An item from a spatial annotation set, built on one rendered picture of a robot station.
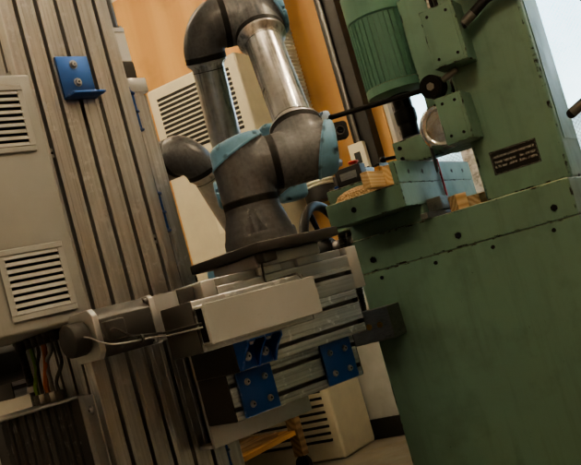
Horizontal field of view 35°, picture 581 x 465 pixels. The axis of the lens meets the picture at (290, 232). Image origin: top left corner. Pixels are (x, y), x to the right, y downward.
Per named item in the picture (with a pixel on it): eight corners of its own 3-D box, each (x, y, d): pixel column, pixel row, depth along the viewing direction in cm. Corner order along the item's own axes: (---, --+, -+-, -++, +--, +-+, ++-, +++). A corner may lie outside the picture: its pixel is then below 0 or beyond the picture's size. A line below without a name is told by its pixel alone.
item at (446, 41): (444, 73, 233) (428, 17, 235) (478, 60, 229) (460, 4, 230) (433, 69, 226) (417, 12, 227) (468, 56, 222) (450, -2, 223)
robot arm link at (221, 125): (169, 7, 203) (222, 216, 215) (217, -4, 205) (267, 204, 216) (167, 9, 214) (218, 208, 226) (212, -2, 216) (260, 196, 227)
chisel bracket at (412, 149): (409, 172, 255) (400, 144, 256) (455, 158, 249) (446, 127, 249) (398, 173, 249) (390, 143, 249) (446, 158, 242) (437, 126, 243)
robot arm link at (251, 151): (220, 210, 193) (204, 149, 194) (282, 195, 195) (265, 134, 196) (222, 203, 181) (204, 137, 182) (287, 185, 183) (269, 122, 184)
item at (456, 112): (458, 146, 233) (444, 101, 234) (484, 137, 230) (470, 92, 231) (446, 145, 225) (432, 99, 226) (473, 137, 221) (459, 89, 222)
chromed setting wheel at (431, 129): (429, 157, 237) (416, 111, 238) (473, 141, 231) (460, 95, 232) (425, 157, 234) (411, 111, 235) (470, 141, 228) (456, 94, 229)
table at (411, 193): (387, 226, 287) (382, 208, 287) (479, 197, 273) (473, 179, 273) (298, 239, 234) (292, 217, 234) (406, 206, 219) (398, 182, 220)
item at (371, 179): (441, 184, 263) (436, 172, 264) (447, 183, 262) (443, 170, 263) (363, 189, 214) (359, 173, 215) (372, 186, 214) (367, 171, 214)
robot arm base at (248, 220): (258, 243, 176) (245, 194, 177) (212, 259, 187) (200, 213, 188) (313, 232, 187) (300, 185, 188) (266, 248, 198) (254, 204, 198)
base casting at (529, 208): (419, 260, 275) (410, 231, 276) (610, 206, 248) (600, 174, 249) (359, 276, 236) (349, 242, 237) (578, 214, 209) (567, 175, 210)
